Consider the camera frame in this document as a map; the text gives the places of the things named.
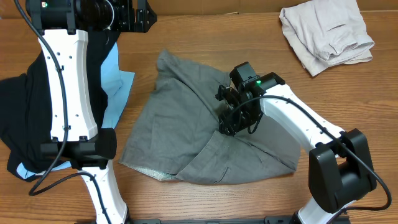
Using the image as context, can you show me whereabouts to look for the grey shorts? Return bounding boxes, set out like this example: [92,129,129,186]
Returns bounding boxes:
[119,50,300,184]

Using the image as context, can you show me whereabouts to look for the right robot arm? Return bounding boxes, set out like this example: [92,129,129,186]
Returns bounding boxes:
[215,62,377,223]

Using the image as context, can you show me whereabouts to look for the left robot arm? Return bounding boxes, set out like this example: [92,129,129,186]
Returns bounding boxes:
[22,0,157,223]

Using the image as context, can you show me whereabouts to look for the light blue garment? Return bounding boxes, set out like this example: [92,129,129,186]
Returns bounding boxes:
[7,41,135,182]

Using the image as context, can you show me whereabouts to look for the beige folded shorts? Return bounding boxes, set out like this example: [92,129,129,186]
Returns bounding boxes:
[279,0,375,77]

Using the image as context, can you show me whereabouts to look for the black garment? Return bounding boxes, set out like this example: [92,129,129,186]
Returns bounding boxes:
[1,31,122,182]

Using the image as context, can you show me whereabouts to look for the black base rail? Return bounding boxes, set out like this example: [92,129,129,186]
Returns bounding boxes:
[130,215,351,224]

